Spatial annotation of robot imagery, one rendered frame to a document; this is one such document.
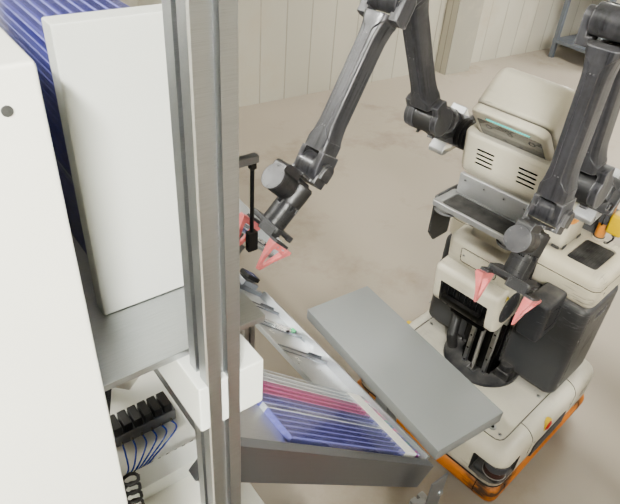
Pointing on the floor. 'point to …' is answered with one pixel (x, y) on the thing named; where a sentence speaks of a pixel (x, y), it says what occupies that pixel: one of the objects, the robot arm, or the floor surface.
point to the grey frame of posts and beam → (211, 239)
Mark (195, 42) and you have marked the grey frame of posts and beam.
